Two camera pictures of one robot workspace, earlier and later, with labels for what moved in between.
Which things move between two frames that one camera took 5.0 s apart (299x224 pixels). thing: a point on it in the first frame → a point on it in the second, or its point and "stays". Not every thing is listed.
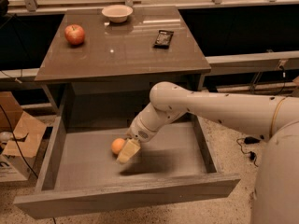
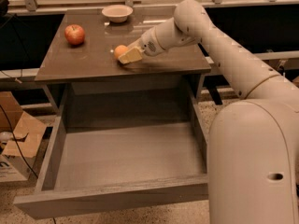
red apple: [75, 35] stays
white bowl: [117, 13] stays
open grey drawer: [83, 176] stays
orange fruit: [118, 145] → [120, 49]
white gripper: [139, 132] → [149, 44]
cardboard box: [20, 136] stays
